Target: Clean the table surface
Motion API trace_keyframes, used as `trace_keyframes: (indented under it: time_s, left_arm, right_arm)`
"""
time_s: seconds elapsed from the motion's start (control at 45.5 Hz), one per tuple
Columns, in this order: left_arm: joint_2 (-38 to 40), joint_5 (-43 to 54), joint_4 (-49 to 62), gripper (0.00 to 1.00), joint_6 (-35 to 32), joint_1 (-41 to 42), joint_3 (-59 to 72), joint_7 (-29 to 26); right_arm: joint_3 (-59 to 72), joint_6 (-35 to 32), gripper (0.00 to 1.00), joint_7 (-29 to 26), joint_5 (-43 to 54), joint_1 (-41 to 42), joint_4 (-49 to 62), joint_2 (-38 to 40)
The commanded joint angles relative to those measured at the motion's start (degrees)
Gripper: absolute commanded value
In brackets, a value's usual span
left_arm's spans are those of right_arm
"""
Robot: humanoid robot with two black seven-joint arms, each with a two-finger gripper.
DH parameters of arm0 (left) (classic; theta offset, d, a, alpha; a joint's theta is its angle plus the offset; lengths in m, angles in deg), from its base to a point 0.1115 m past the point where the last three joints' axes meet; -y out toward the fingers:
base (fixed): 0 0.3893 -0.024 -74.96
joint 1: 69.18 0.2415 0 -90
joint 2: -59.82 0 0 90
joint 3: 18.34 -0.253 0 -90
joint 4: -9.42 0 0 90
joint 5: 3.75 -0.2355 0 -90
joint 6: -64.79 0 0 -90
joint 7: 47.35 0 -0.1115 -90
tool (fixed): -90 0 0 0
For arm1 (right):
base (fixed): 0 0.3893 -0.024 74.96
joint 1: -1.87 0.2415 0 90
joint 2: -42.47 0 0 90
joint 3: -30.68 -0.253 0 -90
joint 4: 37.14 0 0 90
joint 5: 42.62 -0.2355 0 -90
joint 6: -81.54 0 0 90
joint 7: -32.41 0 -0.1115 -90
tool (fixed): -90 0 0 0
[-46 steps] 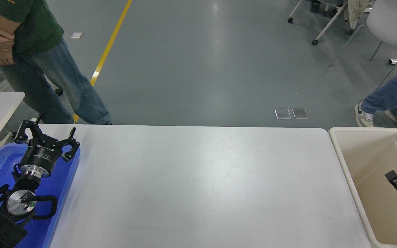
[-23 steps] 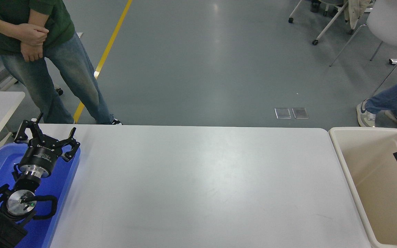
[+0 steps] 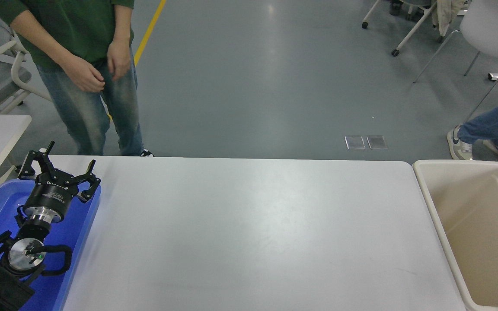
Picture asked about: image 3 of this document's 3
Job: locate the silver floor plate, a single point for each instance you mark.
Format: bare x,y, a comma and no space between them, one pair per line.
377,142
355,142

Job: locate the person's right hand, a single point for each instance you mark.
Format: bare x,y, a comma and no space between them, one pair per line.
84,75

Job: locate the person's left forearm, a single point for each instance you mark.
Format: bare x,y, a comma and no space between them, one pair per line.
122,23

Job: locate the person's left hand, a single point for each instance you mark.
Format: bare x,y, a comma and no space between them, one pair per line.
118,60

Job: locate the person's right forearm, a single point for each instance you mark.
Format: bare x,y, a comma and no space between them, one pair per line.
41,36

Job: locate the person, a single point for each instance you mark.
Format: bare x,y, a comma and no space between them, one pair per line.
80,26
495,123

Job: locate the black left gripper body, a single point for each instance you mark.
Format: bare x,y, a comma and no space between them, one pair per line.
52,196

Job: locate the white shell chair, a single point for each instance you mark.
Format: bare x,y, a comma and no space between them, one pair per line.
491,26

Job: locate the pale hanging cloth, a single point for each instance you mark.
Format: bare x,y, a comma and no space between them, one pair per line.
445,13

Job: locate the large pale bin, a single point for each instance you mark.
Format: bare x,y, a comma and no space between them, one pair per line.
469,224

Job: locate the office chair caster base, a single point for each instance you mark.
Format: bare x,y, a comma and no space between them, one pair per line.
407,16

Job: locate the white rolling table frame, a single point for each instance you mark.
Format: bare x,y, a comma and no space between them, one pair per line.
413,28

